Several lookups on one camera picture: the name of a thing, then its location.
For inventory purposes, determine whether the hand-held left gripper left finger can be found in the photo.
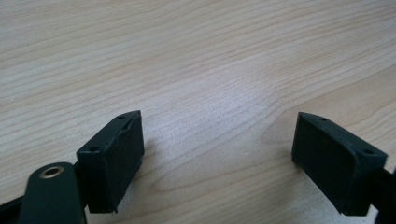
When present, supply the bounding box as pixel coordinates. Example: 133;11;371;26
76;109;146;215

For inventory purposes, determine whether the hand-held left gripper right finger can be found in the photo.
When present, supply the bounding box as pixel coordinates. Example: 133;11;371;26
290;111;389;217

